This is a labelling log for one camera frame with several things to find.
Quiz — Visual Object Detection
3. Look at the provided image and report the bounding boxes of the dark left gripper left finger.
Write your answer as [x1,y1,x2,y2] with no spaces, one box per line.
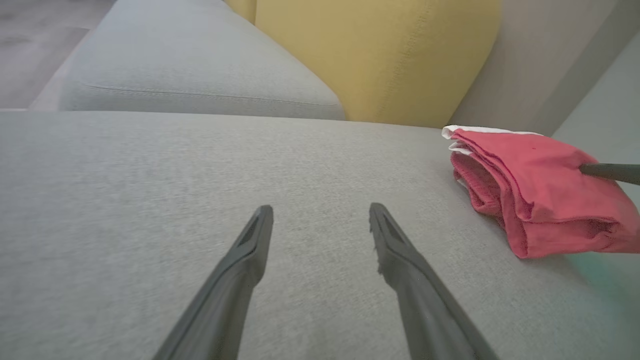
[152,204,275,360]

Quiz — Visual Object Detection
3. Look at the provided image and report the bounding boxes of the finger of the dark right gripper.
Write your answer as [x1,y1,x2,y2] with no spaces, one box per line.
[579,162,640,187]

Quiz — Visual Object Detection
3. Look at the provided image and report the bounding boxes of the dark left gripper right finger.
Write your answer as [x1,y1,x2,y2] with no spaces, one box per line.
[369,202,501,360]

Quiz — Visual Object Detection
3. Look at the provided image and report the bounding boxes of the red shorts with 23 print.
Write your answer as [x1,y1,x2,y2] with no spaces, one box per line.
[441,124,640,260]

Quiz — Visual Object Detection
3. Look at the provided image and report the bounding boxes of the large grey sofa seat cushion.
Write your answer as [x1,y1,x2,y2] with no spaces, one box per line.
[0,110,640,360]

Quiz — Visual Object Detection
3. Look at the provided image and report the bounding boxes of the yellow sofa backrest cushion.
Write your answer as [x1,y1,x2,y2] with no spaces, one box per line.
[222,0,258,25]
[254,0,502,129]

